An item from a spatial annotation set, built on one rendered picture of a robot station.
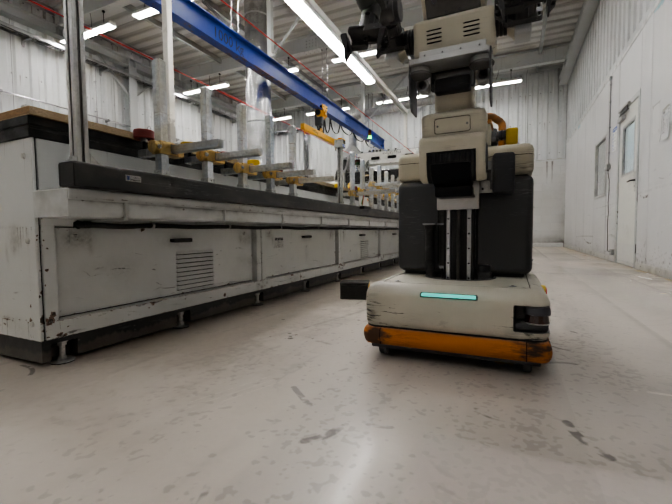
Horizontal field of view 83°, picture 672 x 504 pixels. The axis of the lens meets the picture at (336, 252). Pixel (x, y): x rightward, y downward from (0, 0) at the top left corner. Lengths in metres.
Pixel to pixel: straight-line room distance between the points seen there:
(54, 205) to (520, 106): 12.11
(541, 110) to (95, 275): 12.03
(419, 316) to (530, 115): 11.51
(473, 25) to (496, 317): 0.98
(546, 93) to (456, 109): 11.35
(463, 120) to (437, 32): 0.32
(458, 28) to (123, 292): 1.66
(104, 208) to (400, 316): 1.10
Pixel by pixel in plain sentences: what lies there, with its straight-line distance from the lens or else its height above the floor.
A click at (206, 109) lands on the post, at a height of 1.03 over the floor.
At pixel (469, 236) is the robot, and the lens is 1.60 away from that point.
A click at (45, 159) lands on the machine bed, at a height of 0.73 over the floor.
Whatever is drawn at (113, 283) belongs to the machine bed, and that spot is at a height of 0.27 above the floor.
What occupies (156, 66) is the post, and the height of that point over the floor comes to 1.12.
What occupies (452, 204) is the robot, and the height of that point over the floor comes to 0.58.
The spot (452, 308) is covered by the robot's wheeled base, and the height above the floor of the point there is 0.21.
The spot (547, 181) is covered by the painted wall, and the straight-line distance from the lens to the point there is 12.31.
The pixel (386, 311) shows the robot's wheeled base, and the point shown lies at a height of 0.18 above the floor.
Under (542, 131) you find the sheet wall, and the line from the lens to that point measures 12.54.
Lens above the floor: 0.47
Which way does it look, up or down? 3 degrees down
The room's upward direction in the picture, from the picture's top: 1 degrees counter-clockwise
